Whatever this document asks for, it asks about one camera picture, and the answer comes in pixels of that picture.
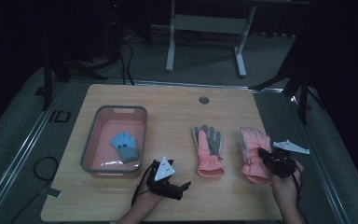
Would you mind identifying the white metal desk frame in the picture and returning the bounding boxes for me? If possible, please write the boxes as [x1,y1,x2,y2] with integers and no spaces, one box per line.
[150,0,257,78]

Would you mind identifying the pink glove with grey palm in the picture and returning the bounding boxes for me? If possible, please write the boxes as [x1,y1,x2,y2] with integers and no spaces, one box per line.
[191,124,226,179]

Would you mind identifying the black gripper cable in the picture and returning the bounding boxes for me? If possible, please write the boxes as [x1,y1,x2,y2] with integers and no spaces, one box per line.
[131,162,155,207]
[292,164,310,224]

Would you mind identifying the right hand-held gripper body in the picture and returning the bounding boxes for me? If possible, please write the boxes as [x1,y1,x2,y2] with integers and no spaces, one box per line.
[262,139,311,179]

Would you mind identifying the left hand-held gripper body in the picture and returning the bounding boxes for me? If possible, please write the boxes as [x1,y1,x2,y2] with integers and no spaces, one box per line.
[145,156,185,202]

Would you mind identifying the grey tape piece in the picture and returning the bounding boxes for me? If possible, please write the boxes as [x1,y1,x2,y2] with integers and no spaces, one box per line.
[46,187,62,199]

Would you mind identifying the blue knit glove dark dots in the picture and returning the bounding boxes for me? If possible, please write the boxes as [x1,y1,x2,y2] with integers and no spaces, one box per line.
[109,132,141,164]

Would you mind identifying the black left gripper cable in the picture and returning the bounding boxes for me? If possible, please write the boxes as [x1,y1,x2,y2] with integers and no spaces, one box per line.
[131,162,155,207]

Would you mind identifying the pink basin with grey rim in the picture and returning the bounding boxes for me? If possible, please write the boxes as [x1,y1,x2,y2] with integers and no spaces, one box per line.
[79,105,148,179]

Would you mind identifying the black tripod stand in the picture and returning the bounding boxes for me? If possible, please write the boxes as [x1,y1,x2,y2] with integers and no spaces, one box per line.
[34,43,108,112]
[249,59,324,126]

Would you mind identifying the pink padded glove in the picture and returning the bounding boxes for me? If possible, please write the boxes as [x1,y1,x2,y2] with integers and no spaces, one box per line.
[239,125,274,185]

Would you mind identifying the black hanging cables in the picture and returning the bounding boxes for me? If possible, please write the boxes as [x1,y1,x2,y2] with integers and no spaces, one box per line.
[115,18,135,86]

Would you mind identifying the person's right hand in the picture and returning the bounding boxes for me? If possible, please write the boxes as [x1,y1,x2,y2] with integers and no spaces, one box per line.
[269,160,306,208]

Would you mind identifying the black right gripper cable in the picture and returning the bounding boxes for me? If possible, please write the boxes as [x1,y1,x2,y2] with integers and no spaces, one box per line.
[292,164,310,224]

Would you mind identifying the person's left hand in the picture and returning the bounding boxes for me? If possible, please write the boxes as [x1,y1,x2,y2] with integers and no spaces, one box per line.
[133,182,166,211]

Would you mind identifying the black floor cable loop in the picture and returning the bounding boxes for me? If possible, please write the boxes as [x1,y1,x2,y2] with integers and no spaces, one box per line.
[9,156,60,224]

